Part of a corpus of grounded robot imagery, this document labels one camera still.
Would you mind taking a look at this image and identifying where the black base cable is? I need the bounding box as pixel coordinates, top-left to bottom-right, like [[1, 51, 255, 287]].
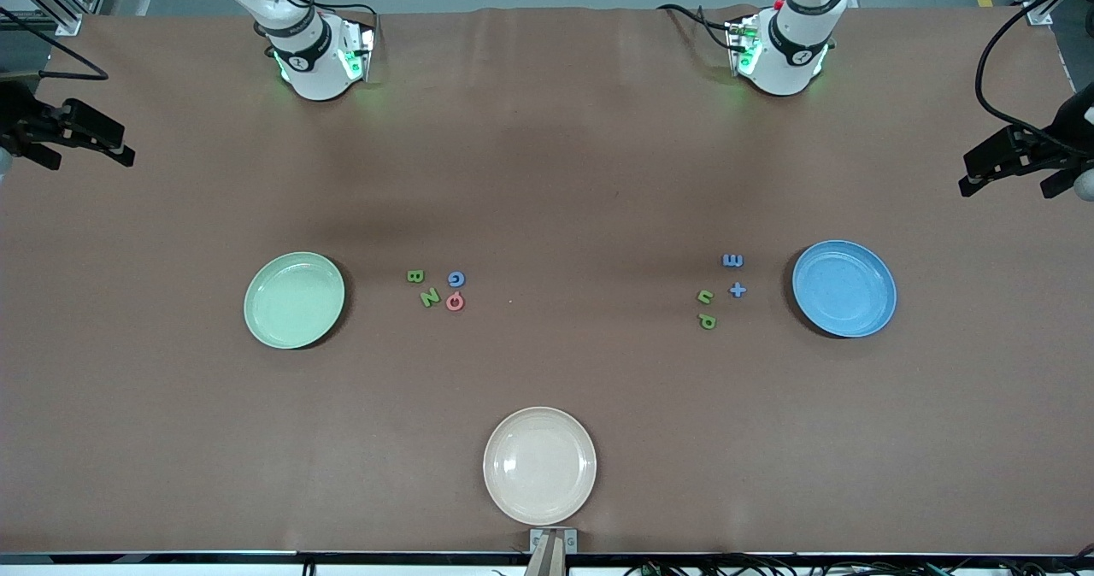
[[656, 3, 738, 51], [248, 0, 381, 56]]

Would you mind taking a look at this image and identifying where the beige plate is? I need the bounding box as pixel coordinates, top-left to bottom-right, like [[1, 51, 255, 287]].
[[483, 407, 597, 526]]

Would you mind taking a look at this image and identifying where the grey metal bracket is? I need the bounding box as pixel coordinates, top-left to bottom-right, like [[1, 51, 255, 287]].
[[528, 527, 579, 555]]

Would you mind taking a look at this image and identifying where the blue plate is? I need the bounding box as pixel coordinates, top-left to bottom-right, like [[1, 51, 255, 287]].
[[791, 240, 897, 338]]

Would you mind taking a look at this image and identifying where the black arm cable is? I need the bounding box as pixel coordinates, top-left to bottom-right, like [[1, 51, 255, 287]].
[[976, 0, 1094, 154], [0, 5, 109, 81]]

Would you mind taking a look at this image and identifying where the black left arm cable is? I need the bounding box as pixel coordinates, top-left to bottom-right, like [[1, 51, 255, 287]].
[[976, 0, 1094, 154]]

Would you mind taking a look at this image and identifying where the light green plate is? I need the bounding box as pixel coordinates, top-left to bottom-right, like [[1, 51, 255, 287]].
[[244, 252, 346, 350]]

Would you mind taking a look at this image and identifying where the beige post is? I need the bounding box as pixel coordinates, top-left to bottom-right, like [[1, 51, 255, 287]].
[[523, 532, 567, 576]]

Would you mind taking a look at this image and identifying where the brown table cover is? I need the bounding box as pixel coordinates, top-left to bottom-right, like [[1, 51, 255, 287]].
[[0, 3, 1094, 555]]

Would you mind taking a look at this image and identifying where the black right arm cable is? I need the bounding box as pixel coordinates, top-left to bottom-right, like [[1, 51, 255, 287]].
[[0, 5, 109, 81]]

